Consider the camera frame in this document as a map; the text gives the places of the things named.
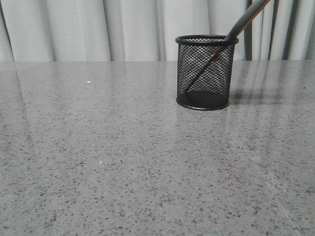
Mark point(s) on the black mesh pen bucket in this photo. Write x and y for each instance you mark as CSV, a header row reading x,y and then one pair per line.
x,y
211,90

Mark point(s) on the grey orange handled scissors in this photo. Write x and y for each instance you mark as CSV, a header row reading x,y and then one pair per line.
x,y
238,27

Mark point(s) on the grey pleated curtain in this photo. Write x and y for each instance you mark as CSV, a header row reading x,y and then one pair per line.
x,y
145,30

